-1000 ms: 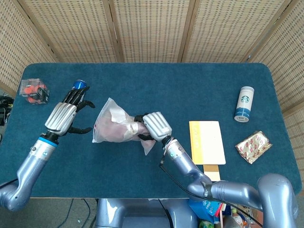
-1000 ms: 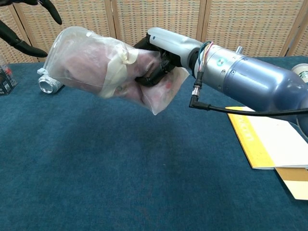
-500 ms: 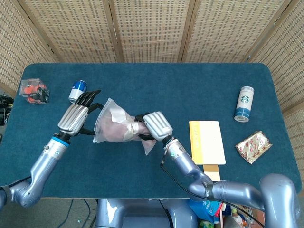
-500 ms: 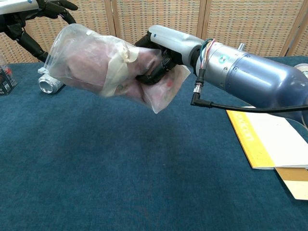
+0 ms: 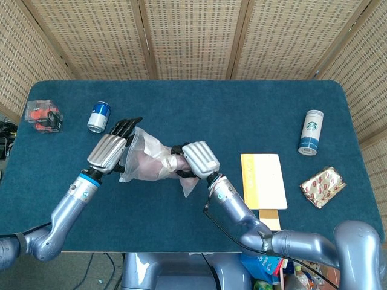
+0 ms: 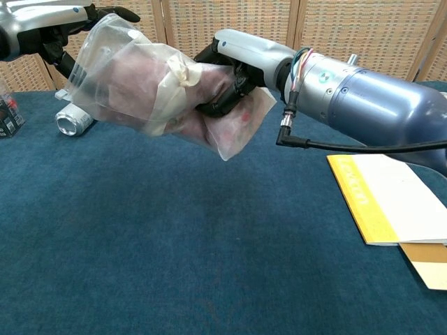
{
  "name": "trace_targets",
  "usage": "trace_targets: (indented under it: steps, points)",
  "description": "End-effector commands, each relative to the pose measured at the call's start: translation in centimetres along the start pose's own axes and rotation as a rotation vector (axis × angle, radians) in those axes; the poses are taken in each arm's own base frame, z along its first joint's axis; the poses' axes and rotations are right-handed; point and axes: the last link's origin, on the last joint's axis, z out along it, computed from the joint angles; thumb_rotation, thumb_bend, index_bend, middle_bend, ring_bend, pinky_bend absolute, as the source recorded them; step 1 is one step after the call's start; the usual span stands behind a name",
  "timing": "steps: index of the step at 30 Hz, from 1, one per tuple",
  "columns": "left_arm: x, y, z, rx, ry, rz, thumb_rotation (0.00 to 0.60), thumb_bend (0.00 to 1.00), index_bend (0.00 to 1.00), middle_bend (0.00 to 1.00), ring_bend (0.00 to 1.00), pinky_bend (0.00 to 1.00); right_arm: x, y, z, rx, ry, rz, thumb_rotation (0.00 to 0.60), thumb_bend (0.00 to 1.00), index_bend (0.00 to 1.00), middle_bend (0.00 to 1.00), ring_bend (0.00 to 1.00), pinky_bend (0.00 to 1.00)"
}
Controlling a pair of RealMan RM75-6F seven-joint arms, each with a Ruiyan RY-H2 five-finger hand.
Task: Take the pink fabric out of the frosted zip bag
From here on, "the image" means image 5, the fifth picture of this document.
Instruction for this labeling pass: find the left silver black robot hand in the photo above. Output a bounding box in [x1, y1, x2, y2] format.
[86, 116, 143, 176]

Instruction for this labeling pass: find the clear box with orange toys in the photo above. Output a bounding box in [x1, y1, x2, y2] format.
[25, 99, 64, 133]

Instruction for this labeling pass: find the black floor cable bundle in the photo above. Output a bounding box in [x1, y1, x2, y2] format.
[0, 119, 16, 161]

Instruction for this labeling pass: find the woven wicker folding screen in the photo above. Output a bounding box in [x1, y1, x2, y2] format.
[0, 0, 387, 242]

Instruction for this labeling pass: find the white Starbucks drink can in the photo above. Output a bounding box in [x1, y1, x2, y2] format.
[298, 110, 324, 156]

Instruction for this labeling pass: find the grey-blue robot torso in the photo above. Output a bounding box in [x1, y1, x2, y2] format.
[120, 252, 253, 290]

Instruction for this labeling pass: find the pink floral clothes bundle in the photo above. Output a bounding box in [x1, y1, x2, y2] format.
[132, 141, 188, 182]

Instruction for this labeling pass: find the gold foil snack packet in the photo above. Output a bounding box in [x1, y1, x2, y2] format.
[299, 166, 348, 209]

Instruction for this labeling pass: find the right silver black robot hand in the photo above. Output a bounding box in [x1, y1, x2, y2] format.
[170, 140, 221, 179]

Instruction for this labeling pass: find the yellow white Lexicon notebook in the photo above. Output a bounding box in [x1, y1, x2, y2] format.
[240, 153, 288, 210]

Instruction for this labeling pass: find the translucent plastic zip bag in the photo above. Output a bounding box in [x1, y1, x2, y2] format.
[119, 126, 200, 199]

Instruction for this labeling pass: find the blue felt table cover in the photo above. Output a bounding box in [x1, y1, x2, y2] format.
[0, 79, 385, 253]

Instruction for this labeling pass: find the blue and white soda can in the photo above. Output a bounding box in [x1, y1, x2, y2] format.
[87, 101, 112, 134]

